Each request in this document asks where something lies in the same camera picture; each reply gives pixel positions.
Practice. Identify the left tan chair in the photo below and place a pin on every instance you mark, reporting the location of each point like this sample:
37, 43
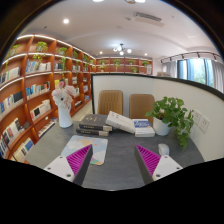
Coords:
110, 100

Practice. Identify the white vase with pink flowers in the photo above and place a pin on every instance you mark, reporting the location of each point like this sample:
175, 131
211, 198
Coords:
62, 97

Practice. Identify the dark hardcover book bottom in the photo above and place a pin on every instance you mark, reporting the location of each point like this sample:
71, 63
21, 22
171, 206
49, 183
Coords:
92, 132

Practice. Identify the white wall power socket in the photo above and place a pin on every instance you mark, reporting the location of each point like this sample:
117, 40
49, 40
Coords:
204, 123

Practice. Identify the white leaning book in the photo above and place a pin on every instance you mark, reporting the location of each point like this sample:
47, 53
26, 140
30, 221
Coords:
121, 122

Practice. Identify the green potted plant white pot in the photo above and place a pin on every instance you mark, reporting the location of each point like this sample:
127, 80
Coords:
171, 111

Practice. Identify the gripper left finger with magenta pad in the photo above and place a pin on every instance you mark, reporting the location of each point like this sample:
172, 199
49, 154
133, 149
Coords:
72, 167

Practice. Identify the dark hardcover book top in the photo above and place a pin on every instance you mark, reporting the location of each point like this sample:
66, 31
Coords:
95, 122

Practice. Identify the tan chair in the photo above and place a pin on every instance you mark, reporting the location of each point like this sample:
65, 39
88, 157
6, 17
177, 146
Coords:
139, 105
110, 100

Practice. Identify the blue and white book stack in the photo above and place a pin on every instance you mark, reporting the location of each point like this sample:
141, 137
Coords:
143, 128

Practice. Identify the orange wooden bookshelf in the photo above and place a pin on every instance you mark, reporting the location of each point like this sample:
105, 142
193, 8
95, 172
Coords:
32, 69

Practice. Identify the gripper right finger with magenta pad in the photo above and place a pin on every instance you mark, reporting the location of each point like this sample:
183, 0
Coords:
153, 166

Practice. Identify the dark hardcover book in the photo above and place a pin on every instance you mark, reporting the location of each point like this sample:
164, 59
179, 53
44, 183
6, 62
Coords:
92, 132
95, 122

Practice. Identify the ceiling chandelier lamp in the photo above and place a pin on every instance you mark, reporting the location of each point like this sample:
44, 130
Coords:
121, 50

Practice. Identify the small white computer mouse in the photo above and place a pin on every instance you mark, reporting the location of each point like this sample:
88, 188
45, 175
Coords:
163, 149

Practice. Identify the right tan chair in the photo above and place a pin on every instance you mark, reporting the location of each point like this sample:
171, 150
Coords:
139, 105

